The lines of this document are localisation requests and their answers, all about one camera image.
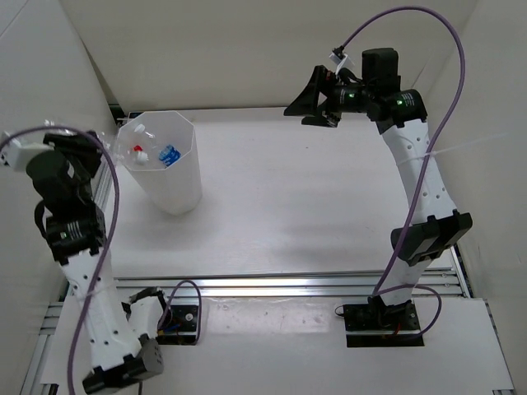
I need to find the red label plastic bottle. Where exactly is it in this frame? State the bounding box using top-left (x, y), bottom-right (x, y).
top-left (130, 145), bottom-right (149, 165)

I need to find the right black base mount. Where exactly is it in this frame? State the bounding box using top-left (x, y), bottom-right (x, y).
top-left (334, 302), bottom-right (424, 348)

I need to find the white octagonal plastic bin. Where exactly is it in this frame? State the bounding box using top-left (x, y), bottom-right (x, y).
top-left (119, 110), bottom-right (203, 216)

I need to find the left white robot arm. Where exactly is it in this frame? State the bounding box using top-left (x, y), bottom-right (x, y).
top-left (26, 132), bottom-right (173, 394)

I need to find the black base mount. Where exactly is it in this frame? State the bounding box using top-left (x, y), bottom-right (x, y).
top-left (157, 304), bottom-right (200, 346)
top-left (334, 302), bottom-right (424, 348)

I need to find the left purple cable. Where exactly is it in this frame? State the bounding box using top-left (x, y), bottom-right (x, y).
top-left (0, 127), bottom-right (203, 395)

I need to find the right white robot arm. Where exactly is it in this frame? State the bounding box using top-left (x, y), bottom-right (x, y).
top-left (284, 48), bottom-right (473, 329)

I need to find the aluminium frame rail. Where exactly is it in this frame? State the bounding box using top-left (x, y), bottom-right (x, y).
top-left (115, 270), bottom-right (467, 298)

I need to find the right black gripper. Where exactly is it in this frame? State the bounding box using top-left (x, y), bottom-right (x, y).
top-left (284, 66), bottom-right (375, 128)

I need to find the purple cable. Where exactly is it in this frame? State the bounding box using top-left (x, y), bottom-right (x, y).
top-left (0, 127), bottom-right (203, 395)
top-left (329, 5), bottom-right (466, 340)

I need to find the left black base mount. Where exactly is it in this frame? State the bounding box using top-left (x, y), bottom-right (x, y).
top-left (157, 304), bottom-right (200, 346)

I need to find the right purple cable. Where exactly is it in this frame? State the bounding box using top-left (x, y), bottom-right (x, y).
top-left (329, 5), bottom-right (466, 340)

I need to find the blue label clear bottle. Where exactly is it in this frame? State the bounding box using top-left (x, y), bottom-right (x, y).
top-left (158, 144), bottom-right (181, 167)

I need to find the white cable tie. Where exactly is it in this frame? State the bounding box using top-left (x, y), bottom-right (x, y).
top-left (396, 132), bottom-right (510, 166)

